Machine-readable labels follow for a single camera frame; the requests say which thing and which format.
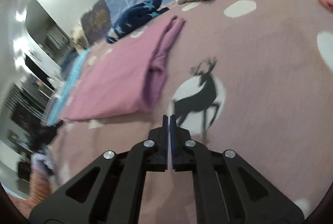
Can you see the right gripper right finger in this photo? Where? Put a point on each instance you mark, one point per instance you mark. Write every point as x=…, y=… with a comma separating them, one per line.
x=226, y=188

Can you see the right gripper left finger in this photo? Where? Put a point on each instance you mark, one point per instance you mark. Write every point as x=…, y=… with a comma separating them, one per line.
x=109, y=190

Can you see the blue patterned bed sheet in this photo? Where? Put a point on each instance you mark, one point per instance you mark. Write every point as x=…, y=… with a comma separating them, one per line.
x=73, y=77

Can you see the dark patterned pillow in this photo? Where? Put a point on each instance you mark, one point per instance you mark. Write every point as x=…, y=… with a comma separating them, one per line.
x=96, y=22

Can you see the navy star fleece garment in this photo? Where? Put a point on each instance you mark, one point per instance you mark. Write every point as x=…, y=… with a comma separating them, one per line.
x=134, y=18

